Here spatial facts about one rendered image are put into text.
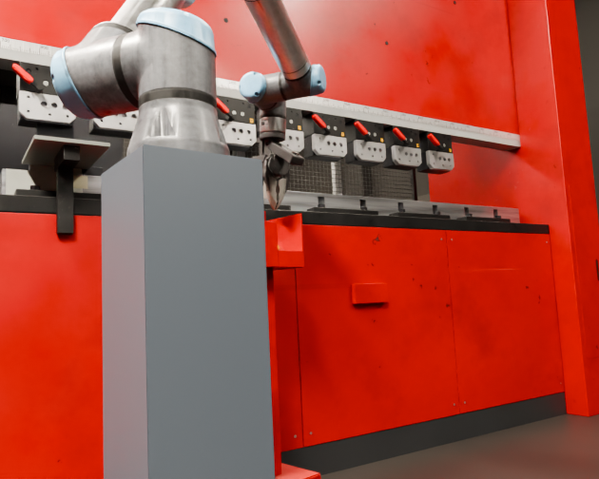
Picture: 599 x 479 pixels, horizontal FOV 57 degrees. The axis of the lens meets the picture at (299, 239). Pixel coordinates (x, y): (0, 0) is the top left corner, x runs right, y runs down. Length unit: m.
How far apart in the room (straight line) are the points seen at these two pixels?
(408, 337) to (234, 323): 1.45
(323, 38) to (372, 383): 1.33
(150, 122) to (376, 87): 1.68
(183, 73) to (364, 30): 1.70
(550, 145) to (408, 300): 1.16
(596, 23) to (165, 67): 4.43
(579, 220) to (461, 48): 0.98
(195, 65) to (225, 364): 0.43
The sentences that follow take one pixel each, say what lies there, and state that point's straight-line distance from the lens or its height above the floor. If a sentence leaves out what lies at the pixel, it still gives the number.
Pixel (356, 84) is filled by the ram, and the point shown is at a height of 1.43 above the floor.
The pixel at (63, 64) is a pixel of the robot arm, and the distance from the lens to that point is 0.96.
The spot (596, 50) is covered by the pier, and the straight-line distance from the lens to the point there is 4.98.
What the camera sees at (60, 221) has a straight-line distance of 1.60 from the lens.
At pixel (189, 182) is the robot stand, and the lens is 0.76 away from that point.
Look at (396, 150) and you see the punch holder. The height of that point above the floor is 1.17.
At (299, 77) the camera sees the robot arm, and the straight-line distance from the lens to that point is 1.44.
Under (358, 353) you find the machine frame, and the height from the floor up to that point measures 0.38.
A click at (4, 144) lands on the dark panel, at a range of 2.32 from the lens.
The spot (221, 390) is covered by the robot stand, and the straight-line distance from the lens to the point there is 0.77.
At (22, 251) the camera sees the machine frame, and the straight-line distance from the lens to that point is 1.59.
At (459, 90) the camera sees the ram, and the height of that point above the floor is 1.50.
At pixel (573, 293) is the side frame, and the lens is 2.84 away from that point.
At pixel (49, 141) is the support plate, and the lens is 1.53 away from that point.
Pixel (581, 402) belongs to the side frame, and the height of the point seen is 0.06.
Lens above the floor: 0.56
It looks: 6 degrees up
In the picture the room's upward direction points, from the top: 3 degrees counter-clockwise
